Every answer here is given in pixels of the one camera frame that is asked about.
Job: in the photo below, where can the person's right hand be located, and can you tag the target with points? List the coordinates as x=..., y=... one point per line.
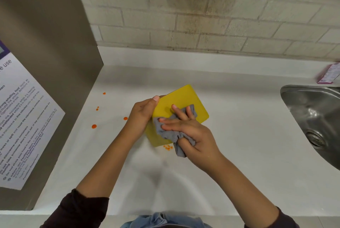
x=194, y=140

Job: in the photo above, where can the person's left hand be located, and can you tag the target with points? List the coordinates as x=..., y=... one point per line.
x=139, y=116

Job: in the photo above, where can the grey cleaning cloth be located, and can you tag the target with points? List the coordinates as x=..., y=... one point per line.
x=166, y=133

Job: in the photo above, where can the yellow box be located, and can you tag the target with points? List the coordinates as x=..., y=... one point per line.
x=186, y=97

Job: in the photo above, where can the person's left forearm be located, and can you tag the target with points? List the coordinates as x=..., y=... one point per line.
x=101, y=177

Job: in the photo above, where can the person's right forearm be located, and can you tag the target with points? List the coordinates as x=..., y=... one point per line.
x=239, y=188

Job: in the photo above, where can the white and purple safety poster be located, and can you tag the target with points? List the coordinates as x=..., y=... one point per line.
x=24, y=129

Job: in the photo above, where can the steel sink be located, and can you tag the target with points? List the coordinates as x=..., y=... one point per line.
x=313, y=108

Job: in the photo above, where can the brown cabinet side panel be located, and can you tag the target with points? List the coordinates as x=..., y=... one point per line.
x=53, y=23

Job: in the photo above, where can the pink sachet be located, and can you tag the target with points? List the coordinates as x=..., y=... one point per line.
x=329, y=74

